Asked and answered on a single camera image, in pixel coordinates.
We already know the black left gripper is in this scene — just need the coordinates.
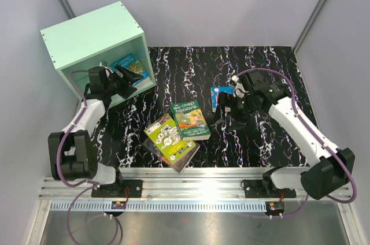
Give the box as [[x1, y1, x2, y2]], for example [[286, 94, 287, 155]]
[[105, 64, 143, 99]]

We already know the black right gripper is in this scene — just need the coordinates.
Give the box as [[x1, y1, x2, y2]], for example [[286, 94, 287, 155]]
[[210, 91, 260, 132]]

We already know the blue 26-storey treehouse book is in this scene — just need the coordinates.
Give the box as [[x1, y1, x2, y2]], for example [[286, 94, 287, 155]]
[[110, 53, 151, 89]]

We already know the green 104-storey treehouse book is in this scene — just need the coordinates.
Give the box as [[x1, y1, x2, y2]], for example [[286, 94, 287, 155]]
[[171, 101, 211, 141]]

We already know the lime green paperback book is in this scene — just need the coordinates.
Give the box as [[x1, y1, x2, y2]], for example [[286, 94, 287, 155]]
[[144, 114, 196, 164]]

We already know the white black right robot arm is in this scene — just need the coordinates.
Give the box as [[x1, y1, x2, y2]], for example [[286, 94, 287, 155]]
[[212, 68, 357, 203]]

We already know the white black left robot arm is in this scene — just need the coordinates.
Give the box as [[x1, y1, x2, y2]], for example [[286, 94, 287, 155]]
[[47, 64, 143, 197]]

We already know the blue cartoon cover book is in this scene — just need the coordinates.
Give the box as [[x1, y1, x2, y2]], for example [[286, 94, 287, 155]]
[[210, 86, 235, 113]]

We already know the black marbled table mat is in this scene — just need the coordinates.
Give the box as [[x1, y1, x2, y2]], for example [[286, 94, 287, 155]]
[[91, 46, 314, 168]]

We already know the mint green open cabinet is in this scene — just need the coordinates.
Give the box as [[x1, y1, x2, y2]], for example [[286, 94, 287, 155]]
[[40, 1, 156, 98]]

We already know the dark tale two cities book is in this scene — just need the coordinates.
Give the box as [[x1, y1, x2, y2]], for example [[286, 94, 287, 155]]
[[142, 138, 200, 173]]

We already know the right small circuit board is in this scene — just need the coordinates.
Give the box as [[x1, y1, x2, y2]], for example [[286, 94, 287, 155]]
[[267, 201, 285, 212]]

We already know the small circuit board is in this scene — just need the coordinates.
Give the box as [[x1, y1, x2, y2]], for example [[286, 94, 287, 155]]
[[267, 201, 285, 212], [111, 201, 127, 210]]

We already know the left small circuit board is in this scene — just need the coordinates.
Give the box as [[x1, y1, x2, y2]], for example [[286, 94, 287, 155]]
[[111, 201, 127, 210]]

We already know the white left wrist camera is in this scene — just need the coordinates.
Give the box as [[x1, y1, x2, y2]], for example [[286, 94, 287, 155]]
[[99, 61, 113, 77]]

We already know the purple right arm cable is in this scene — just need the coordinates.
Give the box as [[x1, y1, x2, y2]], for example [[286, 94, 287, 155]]
[[238, 68, 357, 219]]

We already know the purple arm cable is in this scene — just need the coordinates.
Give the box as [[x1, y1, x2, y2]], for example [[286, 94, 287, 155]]
[[58, 70, 121, 244], [238, 68, 357, 219]]

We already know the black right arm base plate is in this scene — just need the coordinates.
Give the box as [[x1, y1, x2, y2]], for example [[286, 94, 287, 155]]
[[240, 179, 297, 199]]

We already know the aluminium mounting rail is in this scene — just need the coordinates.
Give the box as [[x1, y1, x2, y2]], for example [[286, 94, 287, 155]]
[[38, 167, 353, 202]]

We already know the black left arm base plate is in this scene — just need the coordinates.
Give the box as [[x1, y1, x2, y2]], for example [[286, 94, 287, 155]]
[[91, 179, 143, 199]]

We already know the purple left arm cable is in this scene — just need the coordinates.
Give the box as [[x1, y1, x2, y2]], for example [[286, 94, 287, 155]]
[[58, 70, 121, 244]]

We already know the white slotted cable duct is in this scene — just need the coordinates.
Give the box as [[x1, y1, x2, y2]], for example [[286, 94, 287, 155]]
[[51, 200, 267, 213]]

